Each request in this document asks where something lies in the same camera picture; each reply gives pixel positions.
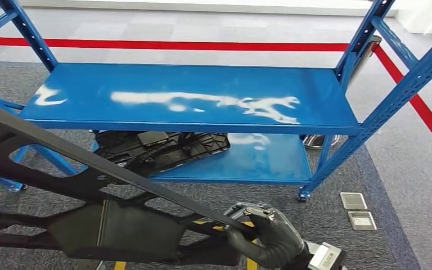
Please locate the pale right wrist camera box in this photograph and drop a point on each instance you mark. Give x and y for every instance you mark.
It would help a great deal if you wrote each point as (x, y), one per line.
(326, 257)

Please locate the blue steel shelf rack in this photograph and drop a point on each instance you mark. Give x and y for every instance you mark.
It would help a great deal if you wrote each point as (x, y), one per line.
(126, 80)

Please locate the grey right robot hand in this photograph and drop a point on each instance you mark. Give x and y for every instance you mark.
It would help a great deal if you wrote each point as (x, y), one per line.
(272, 238)

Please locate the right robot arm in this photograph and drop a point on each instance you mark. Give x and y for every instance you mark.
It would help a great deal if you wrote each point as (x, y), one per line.
(298, 262)

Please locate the large black plastic frame part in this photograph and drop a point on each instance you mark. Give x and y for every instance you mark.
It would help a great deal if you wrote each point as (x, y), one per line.
(126, 231)

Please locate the metal floor socket cover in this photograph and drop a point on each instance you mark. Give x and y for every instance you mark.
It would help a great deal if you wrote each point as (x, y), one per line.
(353, 201)
(362, 221)

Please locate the red floor tape strip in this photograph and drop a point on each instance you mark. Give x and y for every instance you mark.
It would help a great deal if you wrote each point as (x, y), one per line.
(428, 115)
(164, 45)

